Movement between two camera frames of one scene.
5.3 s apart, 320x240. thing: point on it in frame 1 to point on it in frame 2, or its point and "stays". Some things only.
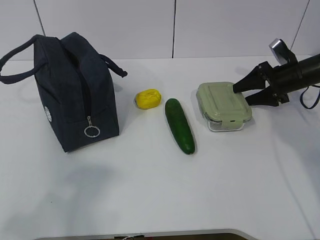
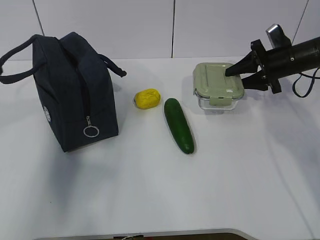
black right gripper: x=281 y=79 to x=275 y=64
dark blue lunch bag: x=77 y=84 stays
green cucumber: x=180 y=125 stays
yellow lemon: x=148 y=98 stays
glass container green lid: x=224 y=109 to x=214 y=90
